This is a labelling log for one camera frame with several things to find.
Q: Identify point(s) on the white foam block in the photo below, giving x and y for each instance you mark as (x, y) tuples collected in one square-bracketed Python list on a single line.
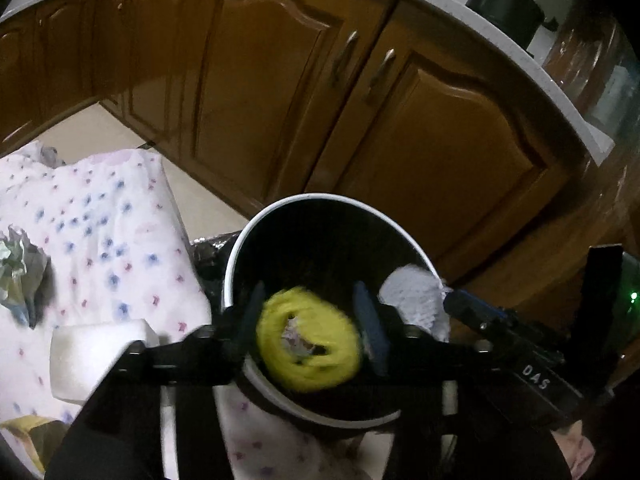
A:
[(90, 355)]

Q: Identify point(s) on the black stock pot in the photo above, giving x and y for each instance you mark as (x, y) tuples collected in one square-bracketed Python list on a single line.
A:
[(505, 7)]

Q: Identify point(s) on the wooden base cabinets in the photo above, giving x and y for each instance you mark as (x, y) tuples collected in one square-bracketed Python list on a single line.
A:
[(280, 85)]

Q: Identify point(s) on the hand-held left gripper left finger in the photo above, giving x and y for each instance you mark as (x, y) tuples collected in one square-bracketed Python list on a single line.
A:
[(249, 317)]

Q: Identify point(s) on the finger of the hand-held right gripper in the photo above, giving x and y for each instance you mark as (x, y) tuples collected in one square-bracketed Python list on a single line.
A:
[(470, 305)]

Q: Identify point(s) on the white-rimmed black bin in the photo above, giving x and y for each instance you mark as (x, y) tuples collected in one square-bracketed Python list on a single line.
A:
[(320, 240)]

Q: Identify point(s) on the floral printed white blanket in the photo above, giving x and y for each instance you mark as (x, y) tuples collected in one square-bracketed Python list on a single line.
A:
[(100, 240)]

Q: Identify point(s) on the yellow cloth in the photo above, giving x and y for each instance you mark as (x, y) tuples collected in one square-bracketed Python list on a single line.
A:
[(25, 425)]

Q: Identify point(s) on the yellow ball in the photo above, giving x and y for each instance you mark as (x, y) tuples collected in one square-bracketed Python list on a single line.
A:
[(280, 332)]

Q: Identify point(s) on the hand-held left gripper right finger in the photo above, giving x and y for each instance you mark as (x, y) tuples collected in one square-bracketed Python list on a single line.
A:
[(371, 330)]

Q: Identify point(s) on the white tissue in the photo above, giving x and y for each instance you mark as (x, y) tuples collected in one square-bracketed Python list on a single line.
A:
[(410, 292)]

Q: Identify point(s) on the wooden framed glass door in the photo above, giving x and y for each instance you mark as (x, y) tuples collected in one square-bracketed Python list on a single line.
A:
[(590, 60)]

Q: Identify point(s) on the person's right hand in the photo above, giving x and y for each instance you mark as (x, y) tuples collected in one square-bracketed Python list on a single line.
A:
[(575, 452)]

